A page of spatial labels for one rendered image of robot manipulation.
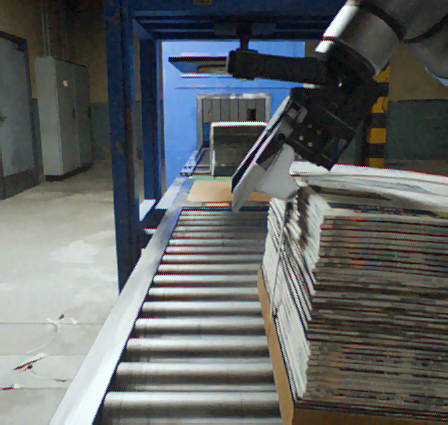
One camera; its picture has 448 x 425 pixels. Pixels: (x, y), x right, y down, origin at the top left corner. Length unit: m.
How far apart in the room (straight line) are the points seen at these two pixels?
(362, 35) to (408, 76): 9.22
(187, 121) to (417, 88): 6.63
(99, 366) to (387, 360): 0.38
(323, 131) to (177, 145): 3.40
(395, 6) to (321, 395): 0.39
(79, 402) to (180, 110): 3.41
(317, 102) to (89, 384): 0.44
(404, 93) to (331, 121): 9.19
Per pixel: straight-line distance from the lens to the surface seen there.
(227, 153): 2.27
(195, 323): 0.74
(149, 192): 2.21
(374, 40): 0.51
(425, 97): 9.85
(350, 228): 0.37
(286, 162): 0.48
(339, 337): 0.40
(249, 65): 0.50
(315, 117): 0.49
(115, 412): 0.58
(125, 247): 1.65
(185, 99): 3.86
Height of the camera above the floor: 1.14
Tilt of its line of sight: 12 degrees down
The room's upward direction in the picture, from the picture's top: straight up
